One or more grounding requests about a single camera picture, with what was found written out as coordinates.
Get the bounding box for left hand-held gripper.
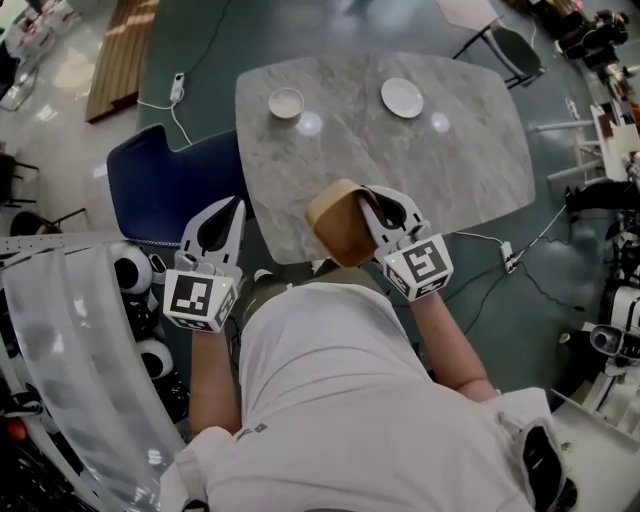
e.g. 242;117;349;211
163;196;247;334

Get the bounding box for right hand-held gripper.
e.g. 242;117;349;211
357;184;456;303

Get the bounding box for brown square wooden bowl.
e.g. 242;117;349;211
304;177;377;269

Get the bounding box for person's right forearm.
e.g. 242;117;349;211
408;289;495;402

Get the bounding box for person's left forearm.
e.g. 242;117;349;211
188;325;245;437

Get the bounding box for dark blue chair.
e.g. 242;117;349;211
106;124;257;247

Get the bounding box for grey marble table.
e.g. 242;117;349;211
234;52;537;266

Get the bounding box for person's grey trousers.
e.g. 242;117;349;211
238;259;341;326

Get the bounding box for white round robot head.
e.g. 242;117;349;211
113;247;166;294
137;338;176;379

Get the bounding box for white round plate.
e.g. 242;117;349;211
380;77;425;120

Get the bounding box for small white bowl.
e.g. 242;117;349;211
267;87;305;122

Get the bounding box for clear curved plastic panel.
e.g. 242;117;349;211
0;243;187;504

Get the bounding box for wooden slatted platform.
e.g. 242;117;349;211
84;0;161;124

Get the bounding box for person's white shirt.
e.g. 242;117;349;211
159;284;571;512

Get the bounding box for dark green chair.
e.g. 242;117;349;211
452;24;547;91

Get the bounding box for long white cable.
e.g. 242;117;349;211
452;229;506;247

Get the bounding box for short white cable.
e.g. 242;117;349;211
136;97;194;147

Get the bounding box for black power cable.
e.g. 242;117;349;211
444;259;586;337

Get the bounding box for white camera robot head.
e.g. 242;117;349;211
588;284;640;362

